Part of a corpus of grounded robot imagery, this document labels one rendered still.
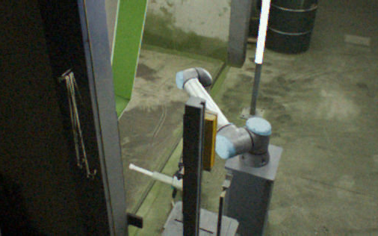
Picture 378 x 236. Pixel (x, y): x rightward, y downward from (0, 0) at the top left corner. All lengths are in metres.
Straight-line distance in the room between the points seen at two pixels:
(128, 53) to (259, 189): 1.40
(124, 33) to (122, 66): 0.30
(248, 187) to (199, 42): 2.46
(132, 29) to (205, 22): 1.71
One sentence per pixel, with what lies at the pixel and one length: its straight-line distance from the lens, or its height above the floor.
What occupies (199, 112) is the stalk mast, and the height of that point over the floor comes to 1.62.
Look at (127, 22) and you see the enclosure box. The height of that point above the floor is 1.17.
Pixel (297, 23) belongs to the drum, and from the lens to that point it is 4.95.
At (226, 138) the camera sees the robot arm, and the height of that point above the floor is 0.90.
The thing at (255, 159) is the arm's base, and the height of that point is 0.70.
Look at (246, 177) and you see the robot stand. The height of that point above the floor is 0.59.
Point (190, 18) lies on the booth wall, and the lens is 4.69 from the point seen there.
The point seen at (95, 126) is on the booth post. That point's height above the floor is 1.34.
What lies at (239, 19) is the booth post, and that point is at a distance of 4.51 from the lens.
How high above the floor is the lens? 2.46
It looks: 34 degrees down
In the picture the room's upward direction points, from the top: 1 degrees counter-clockwise
